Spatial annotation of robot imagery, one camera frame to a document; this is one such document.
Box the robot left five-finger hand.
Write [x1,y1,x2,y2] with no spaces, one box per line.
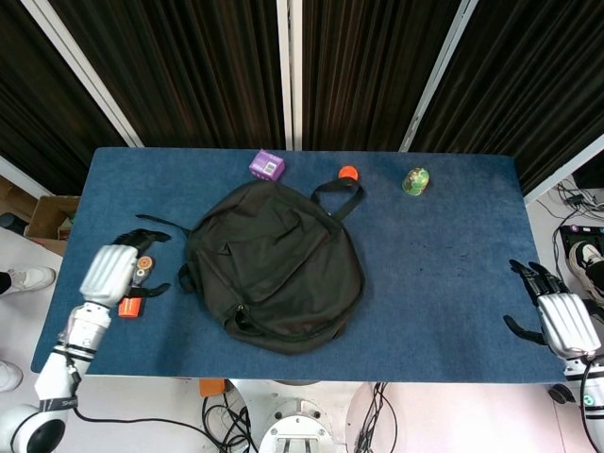
[78,228,172,309]

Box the robot right five-finger hand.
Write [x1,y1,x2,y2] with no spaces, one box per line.
[502,258,603,358]

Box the black fabric backpack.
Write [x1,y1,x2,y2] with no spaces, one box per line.
[135,177,367,356]

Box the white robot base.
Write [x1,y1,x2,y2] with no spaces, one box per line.
[258,395,345,453]

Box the white black sneaker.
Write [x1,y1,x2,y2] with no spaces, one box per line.
[568,241,604,308]

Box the plain white sneaker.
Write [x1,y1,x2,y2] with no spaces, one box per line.
[0,361,25,394]
[6,266,58,296]

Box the open cardboard box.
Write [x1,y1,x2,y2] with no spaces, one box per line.
[24,194,81,257]

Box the black electronic device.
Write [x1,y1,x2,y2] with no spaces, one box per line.
[558,224,604,256]

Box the blue table cloth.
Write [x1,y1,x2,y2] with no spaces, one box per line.
[30,146,567,384]

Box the small orange box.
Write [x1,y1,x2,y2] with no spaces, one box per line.
[198,377,227,398]

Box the black pleated curtain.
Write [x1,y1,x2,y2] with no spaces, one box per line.
[301,0,462,152]
[410,0,604,195]
[49,0,287,151]
[0,0,126,197]

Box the purple small box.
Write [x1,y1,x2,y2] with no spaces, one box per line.
[248,148,288,181]

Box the orange handled roller tool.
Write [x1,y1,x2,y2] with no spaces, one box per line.
[117,254,156,320]

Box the black floor cable bundle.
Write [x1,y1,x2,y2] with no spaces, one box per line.
[353,381,400,453]
[201,394,259,453]
[555,181,604,223]

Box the white frame post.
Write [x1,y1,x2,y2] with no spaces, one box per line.
[21,0,143,148]
[276,0,304,152]
[523,148,604,205]
[0,155,44,200]
[399,0,480,153]

